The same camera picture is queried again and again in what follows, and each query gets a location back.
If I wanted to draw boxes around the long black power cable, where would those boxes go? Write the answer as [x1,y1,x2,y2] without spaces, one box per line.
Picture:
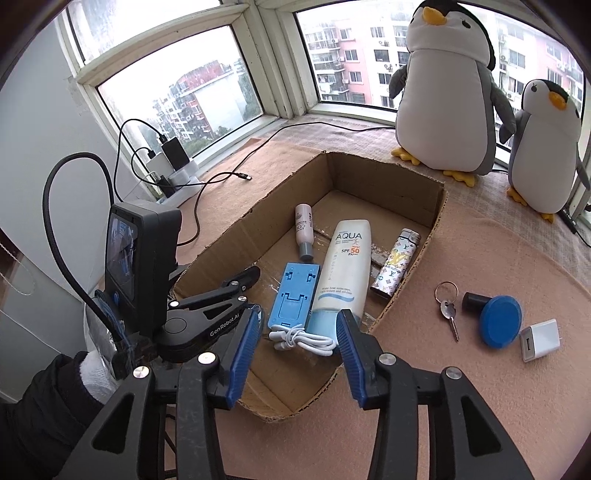
[157,121,399,200]

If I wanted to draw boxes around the black cable with free connector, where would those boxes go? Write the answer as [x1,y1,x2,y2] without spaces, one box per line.
[178,172,253,246]

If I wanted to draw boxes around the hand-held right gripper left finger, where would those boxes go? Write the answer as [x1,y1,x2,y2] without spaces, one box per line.
[65,305,262,480]

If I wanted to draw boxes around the white power bank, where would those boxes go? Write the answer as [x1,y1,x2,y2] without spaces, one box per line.
[148,154,174,177]

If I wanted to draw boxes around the patterned lighter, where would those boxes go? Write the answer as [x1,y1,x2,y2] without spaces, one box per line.
[370,229,422,299]

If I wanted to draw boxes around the black power bank charging cable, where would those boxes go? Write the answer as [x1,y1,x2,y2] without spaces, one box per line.
[113,119,170,204]

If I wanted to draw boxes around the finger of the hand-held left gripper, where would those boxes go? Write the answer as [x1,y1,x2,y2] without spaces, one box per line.
[168,265,262,311]

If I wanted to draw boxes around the large penguin plush toy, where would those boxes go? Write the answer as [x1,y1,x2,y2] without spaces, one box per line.
[389,0,517,188]

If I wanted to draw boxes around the white power strip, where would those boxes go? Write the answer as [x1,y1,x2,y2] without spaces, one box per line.
[157,159,202,204]

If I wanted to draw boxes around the cardboard box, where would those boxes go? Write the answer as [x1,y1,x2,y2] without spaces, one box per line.
[170,150,450,423]

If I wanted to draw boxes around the person's left hand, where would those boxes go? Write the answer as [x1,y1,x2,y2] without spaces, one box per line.
[76,351,119,408]

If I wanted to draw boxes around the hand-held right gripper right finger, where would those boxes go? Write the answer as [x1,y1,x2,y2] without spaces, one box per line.
[336,309,527,480]

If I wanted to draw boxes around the small penguin plush toy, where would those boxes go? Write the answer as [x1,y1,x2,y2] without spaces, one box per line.
[507,78,591,223]

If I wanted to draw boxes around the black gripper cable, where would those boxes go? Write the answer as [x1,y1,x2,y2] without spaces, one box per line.
[43,152,125,342]

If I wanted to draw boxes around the white USB wall charger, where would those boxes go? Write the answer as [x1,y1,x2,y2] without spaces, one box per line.
[519,319,563,363]

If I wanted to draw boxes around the white cable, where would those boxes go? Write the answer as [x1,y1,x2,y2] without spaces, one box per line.
[268,323,341,359]

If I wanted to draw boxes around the blue folding phone stand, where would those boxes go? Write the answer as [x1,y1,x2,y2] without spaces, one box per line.
[268,262,322,334]

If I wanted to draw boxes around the black white-bank charging cable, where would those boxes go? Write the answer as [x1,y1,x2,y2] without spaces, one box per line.
[131,148,158,186]

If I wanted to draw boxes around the black power bank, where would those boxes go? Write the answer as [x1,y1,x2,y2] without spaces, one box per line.
[161,141,190,169]

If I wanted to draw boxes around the black tripod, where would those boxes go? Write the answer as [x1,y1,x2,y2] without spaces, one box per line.
[560,157,591,247]

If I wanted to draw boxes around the small pink bottle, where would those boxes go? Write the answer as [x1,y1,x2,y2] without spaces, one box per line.
[294,203,317,260]

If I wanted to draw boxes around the white blue-capped sunscreen tube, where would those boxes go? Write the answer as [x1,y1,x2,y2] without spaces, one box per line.
[308,219,374,341]

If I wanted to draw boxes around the person's left forearm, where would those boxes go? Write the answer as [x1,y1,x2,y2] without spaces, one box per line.
[0,353,106,480]

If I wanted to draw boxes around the keys on metal ring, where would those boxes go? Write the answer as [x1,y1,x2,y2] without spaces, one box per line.
[434,281,461,343]

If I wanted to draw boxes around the blue disc with black handle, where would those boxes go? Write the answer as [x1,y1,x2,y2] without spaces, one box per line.
[462,292,525,350]

